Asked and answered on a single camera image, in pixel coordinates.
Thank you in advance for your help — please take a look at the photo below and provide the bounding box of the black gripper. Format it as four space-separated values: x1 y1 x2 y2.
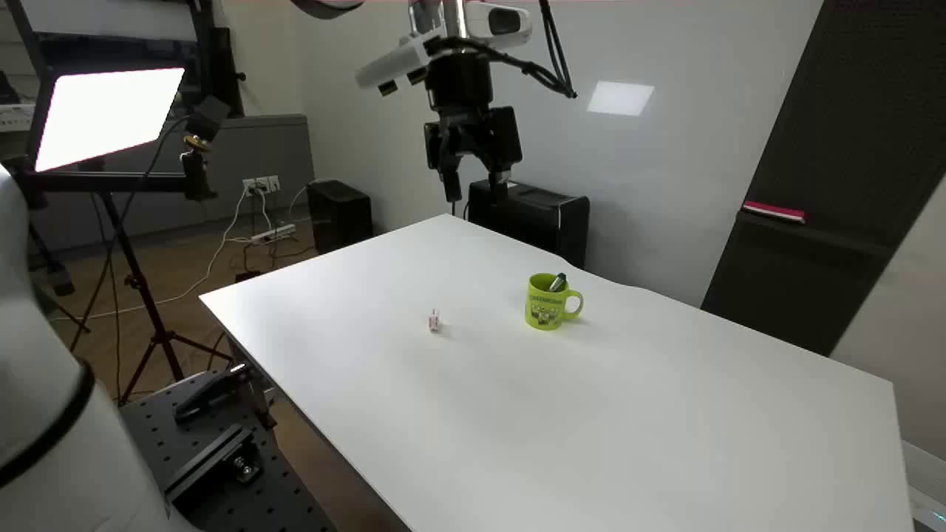
422 104 526 215

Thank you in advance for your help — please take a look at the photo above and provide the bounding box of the yellow-green mug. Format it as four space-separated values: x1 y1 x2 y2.
523 268 585 332

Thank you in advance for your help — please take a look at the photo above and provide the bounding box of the black computer box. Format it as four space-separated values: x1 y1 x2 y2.
468 178 591 271

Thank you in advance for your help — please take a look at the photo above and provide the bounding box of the small black speaker box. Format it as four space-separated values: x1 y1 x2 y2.
304 178 378 255

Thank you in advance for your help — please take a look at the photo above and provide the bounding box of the white power strip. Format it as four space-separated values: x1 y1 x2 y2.
245 222 299 244

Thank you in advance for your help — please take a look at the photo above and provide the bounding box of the grey partition panel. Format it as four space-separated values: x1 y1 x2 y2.
206 113 319 231

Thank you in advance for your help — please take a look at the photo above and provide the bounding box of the pink sticker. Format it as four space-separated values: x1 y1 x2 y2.
738 199 808 225

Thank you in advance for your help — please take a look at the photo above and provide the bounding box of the black tripod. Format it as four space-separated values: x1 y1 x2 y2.
90 185 243 407

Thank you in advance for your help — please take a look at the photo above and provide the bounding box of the tall black panel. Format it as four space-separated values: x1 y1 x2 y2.
700 0 946 357

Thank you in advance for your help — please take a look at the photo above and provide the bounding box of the bright studio light panel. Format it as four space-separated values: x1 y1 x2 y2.
26 58 192 182

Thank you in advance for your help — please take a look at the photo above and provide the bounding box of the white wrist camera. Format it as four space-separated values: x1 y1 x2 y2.
353 33 450 98

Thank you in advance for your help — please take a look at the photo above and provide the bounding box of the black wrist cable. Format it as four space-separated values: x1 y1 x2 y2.
446 0 583 100

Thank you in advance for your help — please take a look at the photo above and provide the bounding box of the white wall socket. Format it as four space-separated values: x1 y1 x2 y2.
240 172 285 194

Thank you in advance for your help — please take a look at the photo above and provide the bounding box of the black camera on stand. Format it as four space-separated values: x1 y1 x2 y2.
180 91 236 205

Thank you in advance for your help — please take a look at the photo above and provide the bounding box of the black clamp handle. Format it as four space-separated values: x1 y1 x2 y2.
171 360 249 425

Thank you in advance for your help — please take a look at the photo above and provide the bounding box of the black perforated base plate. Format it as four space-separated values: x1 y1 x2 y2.
119 366 341 532

